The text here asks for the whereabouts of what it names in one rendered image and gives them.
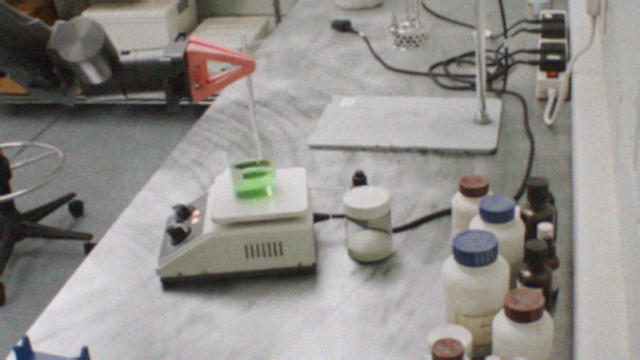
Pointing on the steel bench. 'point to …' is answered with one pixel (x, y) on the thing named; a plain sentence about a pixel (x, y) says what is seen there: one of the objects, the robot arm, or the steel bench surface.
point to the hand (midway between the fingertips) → (248, 64)
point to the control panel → (185, 225)
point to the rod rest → (44, 352)
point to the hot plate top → (293, 177)
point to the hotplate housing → (245, 248)
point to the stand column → (480, 65)
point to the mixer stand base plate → (406, 125)
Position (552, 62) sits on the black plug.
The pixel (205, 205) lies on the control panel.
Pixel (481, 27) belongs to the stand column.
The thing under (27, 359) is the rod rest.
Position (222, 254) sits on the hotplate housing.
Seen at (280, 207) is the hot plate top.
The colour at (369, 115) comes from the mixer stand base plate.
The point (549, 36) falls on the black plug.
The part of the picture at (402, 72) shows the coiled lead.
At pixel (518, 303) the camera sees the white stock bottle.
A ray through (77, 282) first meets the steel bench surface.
